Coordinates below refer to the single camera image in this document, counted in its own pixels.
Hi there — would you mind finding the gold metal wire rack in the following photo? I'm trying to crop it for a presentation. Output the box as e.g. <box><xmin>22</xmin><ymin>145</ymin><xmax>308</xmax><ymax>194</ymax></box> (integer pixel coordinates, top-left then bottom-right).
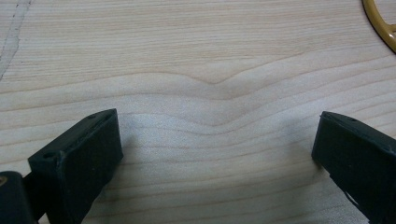
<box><xmin>361</xmin><ymin>0</ymin><xmax>396</xmax><ymax>54</ymax></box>

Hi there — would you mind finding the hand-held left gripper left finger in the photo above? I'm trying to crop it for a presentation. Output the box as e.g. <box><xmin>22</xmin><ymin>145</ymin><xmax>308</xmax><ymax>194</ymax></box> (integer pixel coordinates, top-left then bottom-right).
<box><xmin>27</xmin><ymin>107</ymin><xmax>124</xmax><ymax>224</ymax></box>

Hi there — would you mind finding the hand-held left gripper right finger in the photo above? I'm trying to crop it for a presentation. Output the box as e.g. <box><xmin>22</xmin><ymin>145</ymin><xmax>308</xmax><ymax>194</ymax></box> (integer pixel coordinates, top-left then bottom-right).
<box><xmin>311</xmin><ymin>110</ymin><xmax>396</xmax><ymax>224</ymax></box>

